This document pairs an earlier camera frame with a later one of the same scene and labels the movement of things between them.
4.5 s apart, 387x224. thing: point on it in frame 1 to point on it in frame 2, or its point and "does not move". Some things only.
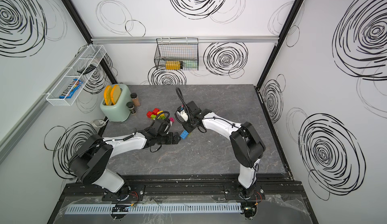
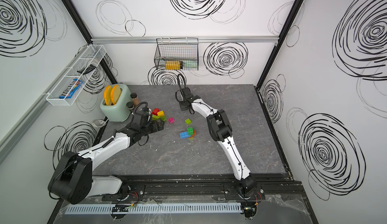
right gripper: (187, 125) to (183, 104)
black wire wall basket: (177, 53) does not move
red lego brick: (154, 112) does not move
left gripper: (171, 140) to (155, 128)
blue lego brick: (184, 134) does not move
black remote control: (87, 69) does not move
